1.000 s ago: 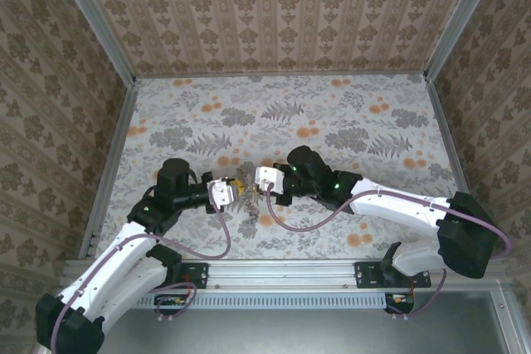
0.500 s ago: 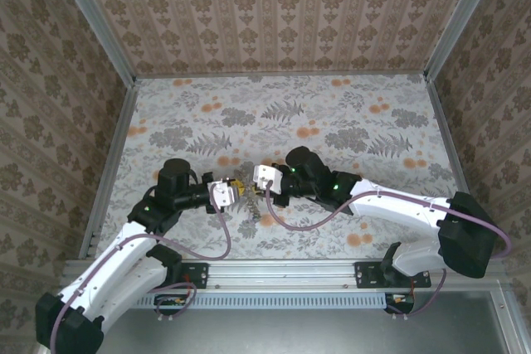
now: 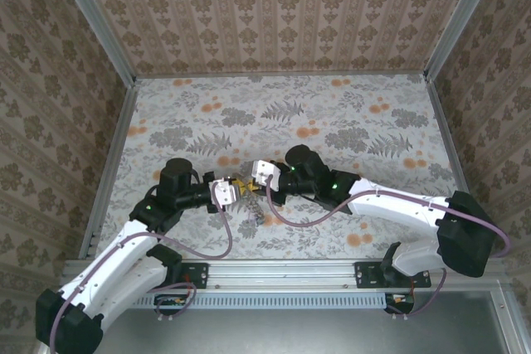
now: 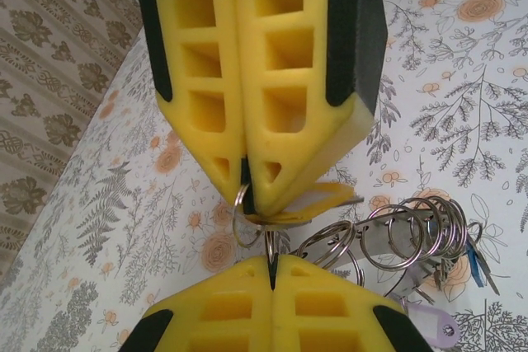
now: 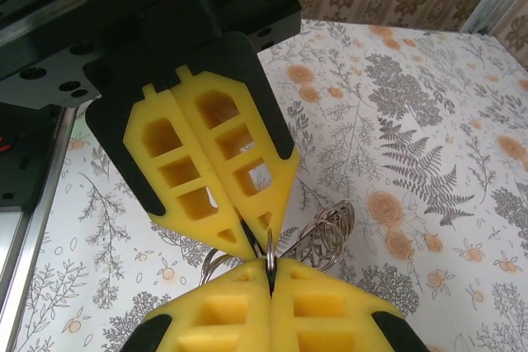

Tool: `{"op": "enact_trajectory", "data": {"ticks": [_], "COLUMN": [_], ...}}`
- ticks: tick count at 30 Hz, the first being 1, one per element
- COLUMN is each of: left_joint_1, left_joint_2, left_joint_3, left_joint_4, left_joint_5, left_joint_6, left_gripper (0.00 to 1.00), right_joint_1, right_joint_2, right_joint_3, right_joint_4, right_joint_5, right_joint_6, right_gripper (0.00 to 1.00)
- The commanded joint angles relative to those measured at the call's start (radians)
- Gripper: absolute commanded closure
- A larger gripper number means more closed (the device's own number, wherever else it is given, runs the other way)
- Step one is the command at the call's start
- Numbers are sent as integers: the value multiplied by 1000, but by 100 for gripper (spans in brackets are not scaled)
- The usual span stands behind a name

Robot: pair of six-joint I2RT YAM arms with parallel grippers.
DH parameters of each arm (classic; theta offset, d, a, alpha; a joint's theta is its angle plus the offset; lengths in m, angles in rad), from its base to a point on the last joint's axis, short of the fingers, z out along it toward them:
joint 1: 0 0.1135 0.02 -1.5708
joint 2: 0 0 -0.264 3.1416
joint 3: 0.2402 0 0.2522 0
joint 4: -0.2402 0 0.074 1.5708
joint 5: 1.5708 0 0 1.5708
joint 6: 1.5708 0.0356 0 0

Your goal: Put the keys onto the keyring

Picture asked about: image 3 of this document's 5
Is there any aluminium mounting rail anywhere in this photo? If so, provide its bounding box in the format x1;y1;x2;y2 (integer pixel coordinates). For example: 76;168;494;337
61;257;512;290

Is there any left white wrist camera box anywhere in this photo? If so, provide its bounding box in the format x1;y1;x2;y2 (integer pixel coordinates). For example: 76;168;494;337
210;177;241;207

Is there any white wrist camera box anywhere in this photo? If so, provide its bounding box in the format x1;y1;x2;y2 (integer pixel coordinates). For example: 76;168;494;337
210;177;241;207
250;158;288;187

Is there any aluminium frame post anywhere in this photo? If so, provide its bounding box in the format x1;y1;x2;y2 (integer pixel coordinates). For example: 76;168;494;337
425;0;507;81
48;0;138;84

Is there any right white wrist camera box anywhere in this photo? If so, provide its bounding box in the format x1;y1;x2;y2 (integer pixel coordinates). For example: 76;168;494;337
250;158;288;187

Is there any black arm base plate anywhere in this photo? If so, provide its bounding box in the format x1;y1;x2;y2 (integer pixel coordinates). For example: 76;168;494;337
353;261;433;290
165;261;209;290

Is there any slotted white cable duct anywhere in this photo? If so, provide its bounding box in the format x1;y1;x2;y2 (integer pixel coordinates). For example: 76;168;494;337
132;292;389;310

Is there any grey metal panel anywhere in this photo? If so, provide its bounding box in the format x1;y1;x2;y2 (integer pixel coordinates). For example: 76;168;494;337
61;289;511;354

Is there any aluminium table side rail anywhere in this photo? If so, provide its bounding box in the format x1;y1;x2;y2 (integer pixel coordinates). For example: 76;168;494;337
426;78;491;258
77;80;140;259

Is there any black connector board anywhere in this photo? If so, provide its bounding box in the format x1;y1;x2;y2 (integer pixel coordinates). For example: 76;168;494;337
384;292;416;314
153;293;188;316

